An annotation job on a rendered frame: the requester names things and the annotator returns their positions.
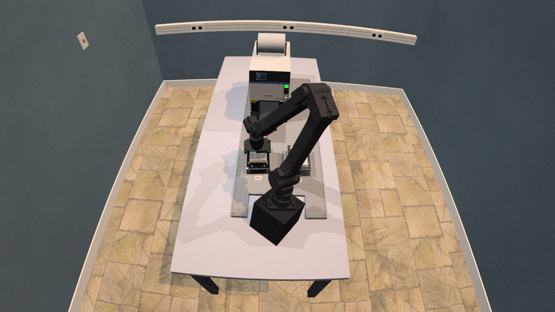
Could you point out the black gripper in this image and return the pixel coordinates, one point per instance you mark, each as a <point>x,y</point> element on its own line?
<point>262,148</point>

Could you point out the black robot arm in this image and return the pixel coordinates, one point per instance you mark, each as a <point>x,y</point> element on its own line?
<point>317,97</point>

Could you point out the black rectangular frame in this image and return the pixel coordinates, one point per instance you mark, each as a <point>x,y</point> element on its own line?
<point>258,168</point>

